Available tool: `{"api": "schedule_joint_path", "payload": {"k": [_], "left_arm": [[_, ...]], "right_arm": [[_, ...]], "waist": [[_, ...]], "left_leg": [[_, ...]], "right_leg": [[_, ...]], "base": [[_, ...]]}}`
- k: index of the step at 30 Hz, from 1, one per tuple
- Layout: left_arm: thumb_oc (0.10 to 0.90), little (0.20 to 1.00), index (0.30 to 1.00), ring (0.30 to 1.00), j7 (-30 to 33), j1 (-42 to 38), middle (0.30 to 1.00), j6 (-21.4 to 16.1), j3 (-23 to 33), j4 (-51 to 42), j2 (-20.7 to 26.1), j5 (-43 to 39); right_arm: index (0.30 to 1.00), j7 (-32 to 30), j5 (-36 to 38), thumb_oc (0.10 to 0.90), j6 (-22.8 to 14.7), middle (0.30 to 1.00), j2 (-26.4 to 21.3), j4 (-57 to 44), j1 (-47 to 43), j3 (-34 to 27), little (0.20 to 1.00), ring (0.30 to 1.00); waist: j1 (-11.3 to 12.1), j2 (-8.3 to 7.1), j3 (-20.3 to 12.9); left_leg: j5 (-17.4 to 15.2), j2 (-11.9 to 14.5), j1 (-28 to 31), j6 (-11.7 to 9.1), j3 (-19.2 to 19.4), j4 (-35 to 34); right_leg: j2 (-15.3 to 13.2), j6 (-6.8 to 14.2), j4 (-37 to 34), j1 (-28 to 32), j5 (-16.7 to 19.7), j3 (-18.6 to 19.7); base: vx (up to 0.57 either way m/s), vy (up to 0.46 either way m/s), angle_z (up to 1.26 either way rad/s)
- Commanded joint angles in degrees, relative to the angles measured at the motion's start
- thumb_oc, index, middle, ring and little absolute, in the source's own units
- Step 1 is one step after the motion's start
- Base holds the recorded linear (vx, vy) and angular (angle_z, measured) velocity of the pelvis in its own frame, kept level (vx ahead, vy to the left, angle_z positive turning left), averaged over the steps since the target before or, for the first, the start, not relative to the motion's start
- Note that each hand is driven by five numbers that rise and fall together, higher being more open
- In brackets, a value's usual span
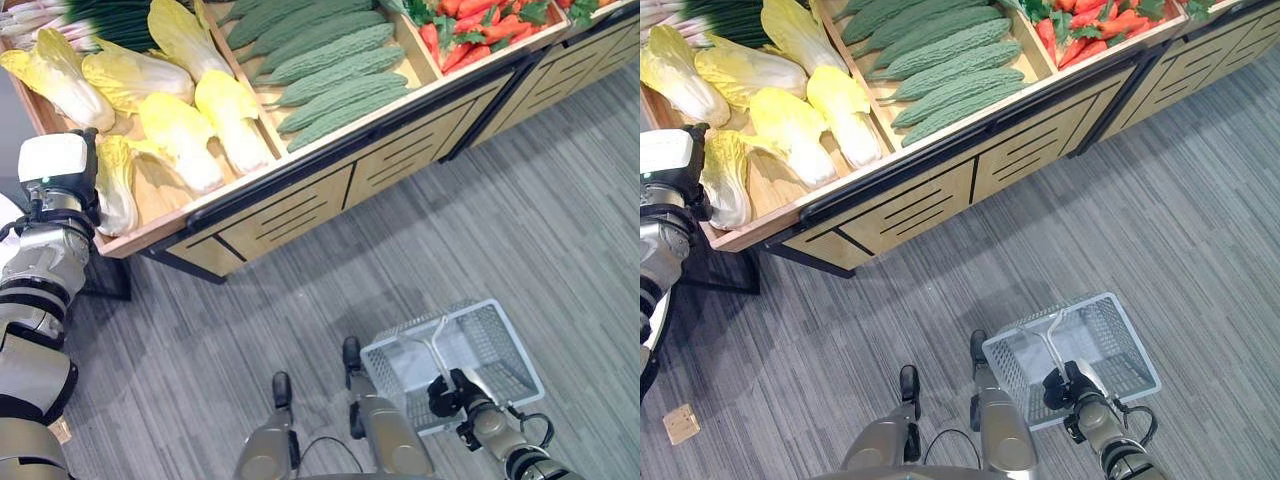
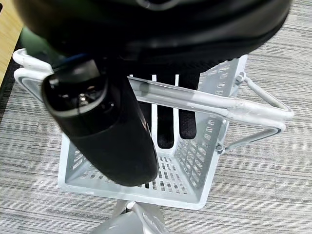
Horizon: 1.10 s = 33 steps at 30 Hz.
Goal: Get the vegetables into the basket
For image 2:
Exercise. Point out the light wooden table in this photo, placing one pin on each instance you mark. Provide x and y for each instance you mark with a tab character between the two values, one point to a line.
8	31

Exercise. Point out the grey plastic lattice basket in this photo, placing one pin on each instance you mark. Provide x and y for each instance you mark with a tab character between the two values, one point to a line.
170	200

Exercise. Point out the dark green object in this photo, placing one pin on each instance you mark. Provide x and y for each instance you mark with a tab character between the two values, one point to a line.
34	45

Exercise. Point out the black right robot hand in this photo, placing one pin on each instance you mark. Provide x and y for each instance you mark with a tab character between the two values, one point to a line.
151	31

